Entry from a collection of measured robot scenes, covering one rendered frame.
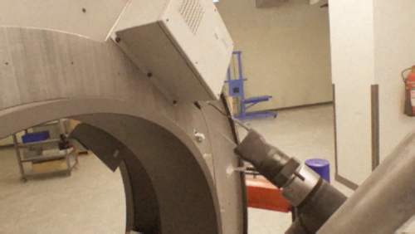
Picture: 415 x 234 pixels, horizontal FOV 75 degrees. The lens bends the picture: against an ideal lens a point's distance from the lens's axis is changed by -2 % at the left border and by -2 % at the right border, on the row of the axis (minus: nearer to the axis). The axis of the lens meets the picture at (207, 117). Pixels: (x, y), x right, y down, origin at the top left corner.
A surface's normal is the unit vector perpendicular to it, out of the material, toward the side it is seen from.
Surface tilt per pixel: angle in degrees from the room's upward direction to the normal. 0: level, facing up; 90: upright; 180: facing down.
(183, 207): 95
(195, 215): 93
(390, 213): 87
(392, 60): 90
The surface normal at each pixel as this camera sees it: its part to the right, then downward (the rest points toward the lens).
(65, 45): 0.87, -0.02
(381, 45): 0.18, 0.13
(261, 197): -0.49, 0.18
